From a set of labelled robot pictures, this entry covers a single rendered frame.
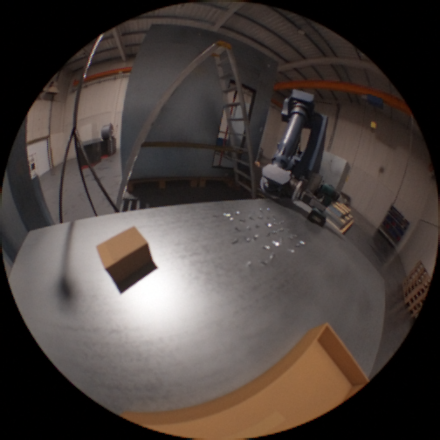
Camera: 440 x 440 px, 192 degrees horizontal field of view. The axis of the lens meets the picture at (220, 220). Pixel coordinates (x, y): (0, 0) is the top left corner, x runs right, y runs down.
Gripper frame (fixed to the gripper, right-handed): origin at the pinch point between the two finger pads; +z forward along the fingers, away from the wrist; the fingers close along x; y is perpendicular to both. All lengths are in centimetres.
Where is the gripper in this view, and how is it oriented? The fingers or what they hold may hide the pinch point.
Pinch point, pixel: (322, 206)
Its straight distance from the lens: 84.1
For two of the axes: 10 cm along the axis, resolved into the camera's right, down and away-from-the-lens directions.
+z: 7.0, 5.1, -5.0
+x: -6.9, 3.1, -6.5
